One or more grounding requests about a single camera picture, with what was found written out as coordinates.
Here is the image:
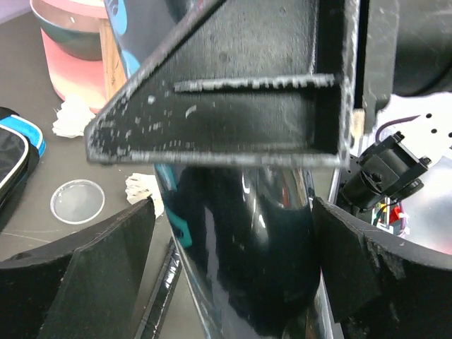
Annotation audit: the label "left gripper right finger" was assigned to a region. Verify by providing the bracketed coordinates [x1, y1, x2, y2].
[312, 198, 451, 338]

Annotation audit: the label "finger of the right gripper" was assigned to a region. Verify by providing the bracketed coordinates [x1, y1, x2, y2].
[85, 1, 353, 167]

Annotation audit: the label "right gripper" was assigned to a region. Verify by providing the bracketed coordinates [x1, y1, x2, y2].
[355, 1, 451, 133]

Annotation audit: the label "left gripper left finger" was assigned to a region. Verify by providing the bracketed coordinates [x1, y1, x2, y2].
[1, 199, 155, 338]

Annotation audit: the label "clear plastic tube lid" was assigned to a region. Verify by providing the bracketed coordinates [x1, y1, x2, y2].
[49, 179, 105, 225]

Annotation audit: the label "black shuttlecock tube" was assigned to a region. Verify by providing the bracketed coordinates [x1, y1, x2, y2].
[107, 1, 333, 338]

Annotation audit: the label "black grip badminton racket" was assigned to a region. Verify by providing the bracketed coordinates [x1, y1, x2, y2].
[134, 238, 182, 339]

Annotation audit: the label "white shuttlecock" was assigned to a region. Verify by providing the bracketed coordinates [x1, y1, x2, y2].
[52, 95, 95, 138]
[125, 173, 164, 218]

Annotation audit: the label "black sport racket bag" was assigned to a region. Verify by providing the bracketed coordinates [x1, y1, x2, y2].
[1, 107, 46, 210]

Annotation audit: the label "pink three-tier shelf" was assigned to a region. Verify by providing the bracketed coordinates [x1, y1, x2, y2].
[41, 1, 126, 113]

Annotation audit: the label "patterned grey bowl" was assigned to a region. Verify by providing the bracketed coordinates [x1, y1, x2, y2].
[30, 1, 102, 61]

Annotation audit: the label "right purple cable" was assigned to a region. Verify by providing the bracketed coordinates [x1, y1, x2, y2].
[374, 115, 421, 142]

